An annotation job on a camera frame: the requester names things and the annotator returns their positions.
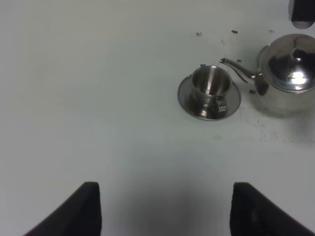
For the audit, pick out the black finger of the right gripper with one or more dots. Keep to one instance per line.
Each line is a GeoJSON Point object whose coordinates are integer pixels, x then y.
{"type": "Point", "coordinates": [302, 13]}

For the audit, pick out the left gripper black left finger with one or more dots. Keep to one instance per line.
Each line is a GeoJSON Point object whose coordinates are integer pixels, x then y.
{"type": "Point", "coordinates": [79, 215]}

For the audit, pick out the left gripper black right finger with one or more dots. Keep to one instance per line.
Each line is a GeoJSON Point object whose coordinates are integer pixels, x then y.
{"type": "Point", "coordinates": [253, 214]}

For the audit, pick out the stainless steel teapot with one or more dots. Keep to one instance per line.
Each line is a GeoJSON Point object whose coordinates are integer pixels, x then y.
{"type": "Point", "coordinates": [285, 75]}

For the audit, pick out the steel teacup far left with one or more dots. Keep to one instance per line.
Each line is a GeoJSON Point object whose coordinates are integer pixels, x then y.
{"type": "Point", "coordinates": [210, 84]}

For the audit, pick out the steel saucer far left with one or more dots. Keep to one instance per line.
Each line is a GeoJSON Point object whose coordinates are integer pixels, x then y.
{"type": "Point", "coordinates": [233, 99]}

